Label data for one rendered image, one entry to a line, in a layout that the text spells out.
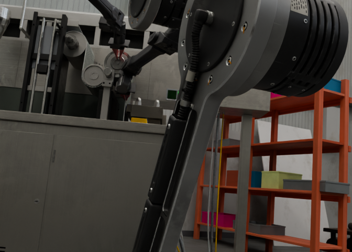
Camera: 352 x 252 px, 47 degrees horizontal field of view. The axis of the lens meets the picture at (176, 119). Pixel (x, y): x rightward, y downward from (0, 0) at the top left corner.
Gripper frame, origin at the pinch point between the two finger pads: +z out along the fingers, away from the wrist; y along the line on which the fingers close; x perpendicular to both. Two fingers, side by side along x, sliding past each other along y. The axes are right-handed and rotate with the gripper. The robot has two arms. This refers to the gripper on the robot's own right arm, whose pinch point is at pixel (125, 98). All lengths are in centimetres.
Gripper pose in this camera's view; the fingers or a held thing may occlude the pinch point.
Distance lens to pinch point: 216.6
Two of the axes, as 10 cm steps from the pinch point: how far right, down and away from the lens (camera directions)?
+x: 0.6, -7.7, 6.4
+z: -0.7, 6.4, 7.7
